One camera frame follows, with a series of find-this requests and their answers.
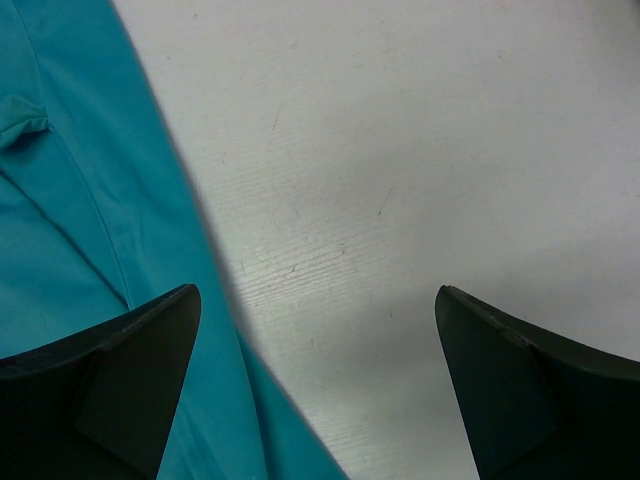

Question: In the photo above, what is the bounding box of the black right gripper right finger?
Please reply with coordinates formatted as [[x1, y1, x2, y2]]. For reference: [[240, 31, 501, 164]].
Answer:
[[435, 286, 639, 479]]

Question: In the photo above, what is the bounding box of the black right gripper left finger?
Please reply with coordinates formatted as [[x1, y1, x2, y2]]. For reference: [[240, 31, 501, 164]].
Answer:
[[1, 284, 201, 479]]

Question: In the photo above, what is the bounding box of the teal t-shirt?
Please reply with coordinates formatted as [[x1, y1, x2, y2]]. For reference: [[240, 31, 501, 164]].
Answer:
[[1, 1, 344, 479]]

